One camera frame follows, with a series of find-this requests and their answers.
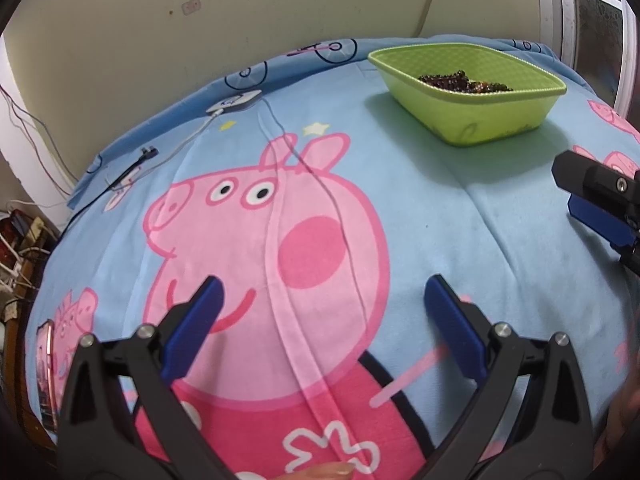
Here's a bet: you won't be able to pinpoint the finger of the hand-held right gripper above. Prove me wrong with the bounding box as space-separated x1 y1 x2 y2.
551 149 640 251
619 240 640 277

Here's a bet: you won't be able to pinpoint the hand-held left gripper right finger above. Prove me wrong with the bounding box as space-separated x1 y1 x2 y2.
417 274 597 480

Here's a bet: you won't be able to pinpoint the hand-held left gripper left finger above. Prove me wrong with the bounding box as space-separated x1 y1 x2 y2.
57 275 236 480

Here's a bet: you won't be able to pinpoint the green plastic basket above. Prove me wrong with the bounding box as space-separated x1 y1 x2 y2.
367 42 568 148

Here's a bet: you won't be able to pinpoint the brown wooden bead bracelet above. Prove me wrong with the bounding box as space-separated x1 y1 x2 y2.
472 77 515 95

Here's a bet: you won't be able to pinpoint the person's left hand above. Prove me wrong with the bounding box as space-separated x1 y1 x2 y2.
287 462 357 480

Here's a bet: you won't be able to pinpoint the blue cartoon printed blanket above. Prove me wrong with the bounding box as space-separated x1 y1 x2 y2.
25 35 640 480

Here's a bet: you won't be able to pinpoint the pink smartphone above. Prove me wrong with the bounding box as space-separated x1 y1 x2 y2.
35 320 58 433

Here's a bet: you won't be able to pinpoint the white charger box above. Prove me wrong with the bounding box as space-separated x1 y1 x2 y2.
206 89 263 116

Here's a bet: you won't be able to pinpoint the grey charger cable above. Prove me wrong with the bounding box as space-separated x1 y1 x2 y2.
255 102 368 321

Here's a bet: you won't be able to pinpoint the white charger cable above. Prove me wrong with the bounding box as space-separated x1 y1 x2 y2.
107 110 216 193

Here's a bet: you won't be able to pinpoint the window frame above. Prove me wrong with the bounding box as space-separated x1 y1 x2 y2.
535 0 640 111

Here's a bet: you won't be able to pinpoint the thin wall wires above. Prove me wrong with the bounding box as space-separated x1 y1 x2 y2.
0 82 81 206

